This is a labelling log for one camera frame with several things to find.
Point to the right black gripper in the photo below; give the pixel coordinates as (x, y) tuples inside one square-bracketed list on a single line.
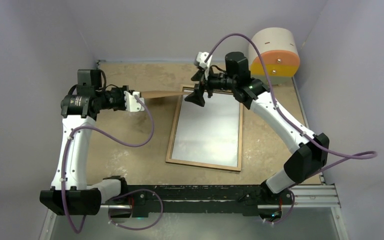
[(197, 98)]

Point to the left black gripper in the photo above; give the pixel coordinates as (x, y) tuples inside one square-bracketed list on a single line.
[(121, 89)]

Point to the black wooden picture frame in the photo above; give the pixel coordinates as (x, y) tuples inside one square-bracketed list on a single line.
[(170, 145)]

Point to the mountain landscape photo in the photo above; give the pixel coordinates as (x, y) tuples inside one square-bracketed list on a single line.
[(208, 132)]

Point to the brown backing board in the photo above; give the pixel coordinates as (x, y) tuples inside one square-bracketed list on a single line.
[(154, 94)]

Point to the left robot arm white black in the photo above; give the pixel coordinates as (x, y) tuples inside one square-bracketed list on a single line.
[(69, 193)]

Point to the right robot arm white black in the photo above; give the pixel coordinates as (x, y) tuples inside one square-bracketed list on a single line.
[(306, 157)]

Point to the round cream drawer cabinet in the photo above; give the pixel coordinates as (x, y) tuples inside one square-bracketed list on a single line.
[(278, 50)]

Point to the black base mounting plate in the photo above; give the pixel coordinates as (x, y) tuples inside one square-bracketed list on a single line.
[(246, 199)]

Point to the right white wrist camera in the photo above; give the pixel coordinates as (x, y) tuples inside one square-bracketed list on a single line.
[(203, 62)]

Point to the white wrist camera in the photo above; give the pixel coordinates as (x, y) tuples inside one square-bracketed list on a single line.
[(203, 62), (134, 101)]

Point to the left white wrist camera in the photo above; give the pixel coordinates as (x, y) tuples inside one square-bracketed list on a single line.
[(134, 101)]

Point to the aluminium rail frame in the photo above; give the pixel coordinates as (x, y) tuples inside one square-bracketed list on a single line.
[(315, 214)]

